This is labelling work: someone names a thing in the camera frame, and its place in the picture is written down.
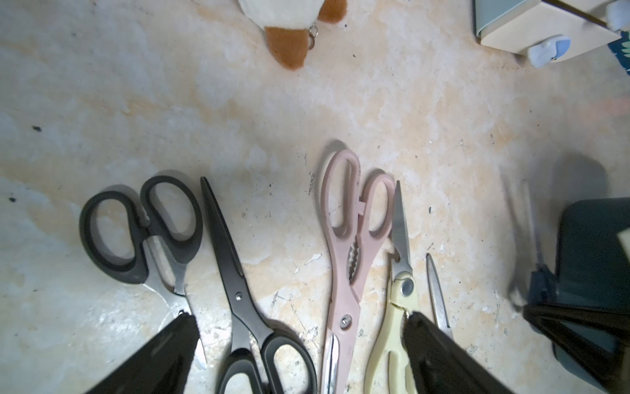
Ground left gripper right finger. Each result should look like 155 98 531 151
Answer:
403 312 511 394

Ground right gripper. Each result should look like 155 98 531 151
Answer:
523 304 629 393

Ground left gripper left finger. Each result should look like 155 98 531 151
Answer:
89 313 200 393

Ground black handled scissors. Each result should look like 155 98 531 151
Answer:
426 253 454 339

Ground cream kitchen scissors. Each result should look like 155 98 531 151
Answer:
364 182 420 393

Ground pink kitchen scissors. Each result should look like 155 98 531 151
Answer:
320 149 395 393

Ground all black scissors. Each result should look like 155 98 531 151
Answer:
200 177 318 393

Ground teal storage box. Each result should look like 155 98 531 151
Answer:
550 196 630 394

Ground white mini drawer cabinet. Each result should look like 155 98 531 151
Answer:
473 0 629 68

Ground brown white dog plush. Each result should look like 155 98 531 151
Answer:
238 0 348 71

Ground grey handled steel scissors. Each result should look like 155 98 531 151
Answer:
78 174 208 368

